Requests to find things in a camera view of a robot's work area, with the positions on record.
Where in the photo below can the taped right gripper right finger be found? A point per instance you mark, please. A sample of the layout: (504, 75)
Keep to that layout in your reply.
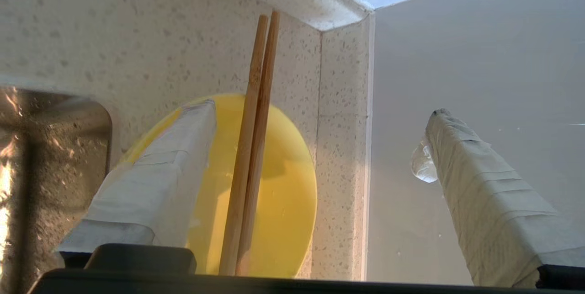
(493, 211)

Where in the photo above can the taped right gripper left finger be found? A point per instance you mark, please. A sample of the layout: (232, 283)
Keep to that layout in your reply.
(151, 193)

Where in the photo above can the brown wooden chopstick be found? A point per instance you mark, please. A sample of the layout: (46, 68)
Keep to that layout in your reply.
(244, 147)
(261, 138)

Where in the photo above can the yellow bowl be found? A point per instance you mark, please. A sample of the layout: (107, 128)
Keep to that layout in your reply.
(288, 202)

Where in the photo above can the stainless steel sink basin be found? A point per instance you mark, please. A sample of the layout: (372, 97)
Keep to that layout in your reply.
(50, 170)

